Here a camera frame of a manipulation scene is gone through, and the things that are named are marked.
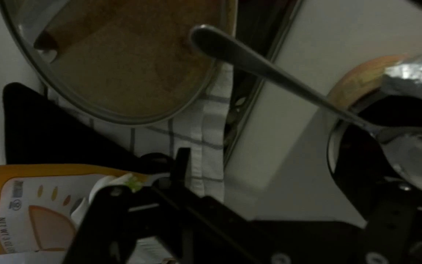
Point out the checked white dish cloth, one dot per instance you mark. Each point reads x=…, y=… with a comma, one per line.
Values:
x=197, y=126

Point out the tin with orange label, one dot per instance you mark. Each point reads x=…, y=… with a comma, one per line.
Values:
x=358, y=82

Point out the metal spoon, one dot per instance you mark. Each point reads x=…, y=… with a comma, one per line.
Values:
x=250, y=56

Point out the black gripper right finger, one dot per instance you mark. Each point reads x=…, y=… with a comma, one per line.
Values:
x=407, y=229

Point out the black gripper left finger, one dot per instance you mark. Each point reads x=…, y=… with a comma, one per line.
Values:
x=172, y=214

